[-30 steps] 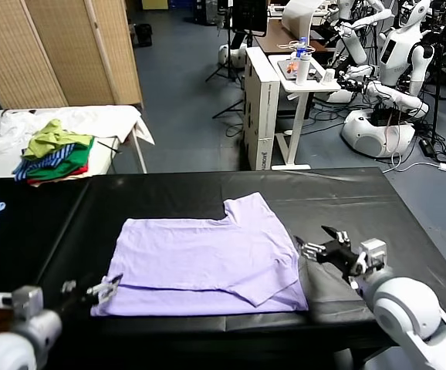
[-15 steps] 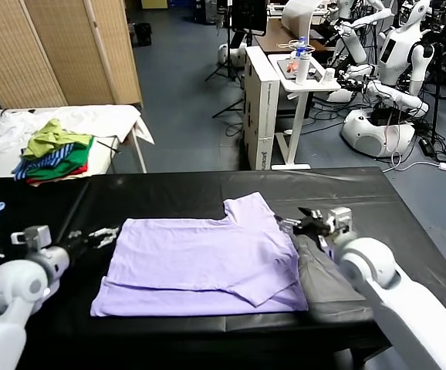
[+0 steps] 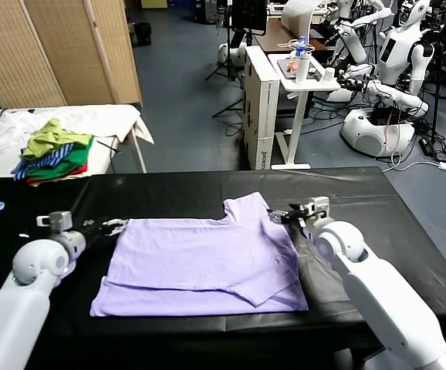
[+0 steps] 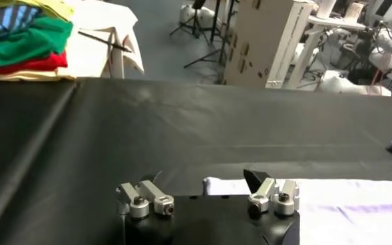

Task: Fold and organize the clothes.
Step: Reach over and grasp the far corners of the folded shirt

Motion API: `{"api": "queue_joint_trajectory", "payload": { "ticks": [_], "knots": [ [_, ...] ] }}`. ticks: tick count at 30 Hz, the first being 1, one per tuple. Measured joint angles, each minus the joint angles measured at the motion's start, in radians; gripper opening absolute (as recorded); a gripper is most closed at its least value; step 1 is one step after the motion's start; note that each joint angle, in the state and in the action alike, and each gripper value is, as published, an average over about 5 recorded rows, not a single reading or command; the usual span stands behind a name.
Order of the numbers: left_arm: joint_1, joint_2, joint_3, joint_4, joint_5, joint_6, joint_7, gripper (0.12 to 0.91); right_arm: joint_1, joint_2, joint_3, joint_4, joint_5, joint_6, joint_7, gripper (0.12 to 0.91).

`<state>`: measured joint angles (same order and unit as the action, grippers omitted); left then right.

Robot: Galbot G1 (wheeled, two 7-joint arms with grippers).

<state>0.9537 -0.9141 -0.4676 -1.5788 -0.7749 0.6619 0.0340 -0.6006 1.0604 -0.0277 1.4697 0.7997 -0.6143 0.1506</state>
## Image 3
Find black monitor tripod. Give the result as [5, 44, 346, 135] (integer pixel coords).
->
[211, 33, 253, 119]

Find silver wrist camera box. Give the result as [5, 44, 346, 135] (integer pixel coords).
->
[306, 195, 331, 221]
[35, 210, 73, 234]

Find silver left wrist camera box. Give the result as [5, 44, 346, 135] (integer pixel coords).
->
[35, 210, 73, 234]

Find bamboo folding screen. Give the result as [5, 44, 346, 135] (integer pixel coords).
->
[0, 0, 143, 110]

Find lavender t-shirt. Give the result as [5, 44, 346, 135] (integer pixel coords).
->
[90, 191, 309, 318]

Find lime green garment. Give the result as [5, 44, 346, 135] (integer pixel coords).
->
[22, 117, 92, 161]

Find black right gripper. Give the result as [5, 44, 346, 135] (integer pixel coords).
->
[267, 202, 317, 233]

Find beige garment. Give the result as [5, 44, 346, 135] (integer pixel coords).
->
[29, 170, 92, 188]

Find white tablecloth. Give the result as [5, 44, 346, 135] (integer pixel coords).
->
[0, 103, 156, 178]

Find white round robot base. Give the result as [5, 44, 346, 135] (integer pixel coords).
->
[217, 42, 246, 69]

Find crumpled white garment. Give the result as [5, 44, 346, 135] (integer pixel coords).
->
[0, 110, 34, 154]

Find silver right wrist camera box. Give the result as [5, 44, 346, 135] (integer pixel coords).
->
[306, 195, 331, 221]

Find white standing desk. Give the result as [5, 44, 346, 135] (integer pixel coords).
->
[267, 52, 342, 170]

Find black vinyl table cover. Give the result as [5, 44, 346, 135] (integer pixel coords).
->
[14, 165, 446, 370]
[0, 175, 92, 309]

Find brown wooden desk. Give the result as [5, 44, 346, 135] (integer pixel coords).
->
[252, 18, 335, 54]

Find thin black cable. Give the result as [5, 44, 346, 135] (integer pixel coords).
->
[96, 138, 123, 154]

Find white tumbler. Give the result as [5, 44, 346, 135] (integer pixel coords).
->
[294, 52, 310, 86]

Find black pole stand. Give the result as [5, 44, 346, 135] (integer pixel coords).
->
[429, 41, 446, 143]

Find tall white cardboard box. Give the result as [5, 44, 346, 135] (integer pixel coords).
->
[242, 45, 281, 170]

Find black monitor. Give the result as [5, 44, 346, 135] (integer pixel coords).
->
[229, 0, 268, 39]

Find black trash bin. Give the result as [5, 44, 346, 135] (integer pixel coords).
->
[133, 22, 153, 49]

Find white curved panel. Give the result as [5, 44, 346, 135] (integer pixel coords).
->
[281, 0, 322, 37]

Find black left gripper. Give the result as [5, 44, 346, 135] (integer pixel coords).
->
[73, 217, 130, 248]

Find grey tablet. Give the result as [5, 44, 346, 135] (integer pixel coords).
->
[276, 58, 323, 81]

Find black light stand tripod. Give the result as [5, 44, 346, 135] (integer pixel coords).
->
[204, 0, 243, 83]

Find blue striped garment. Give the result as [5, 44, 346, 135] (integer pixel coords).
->
[12, 143, 77, 182]

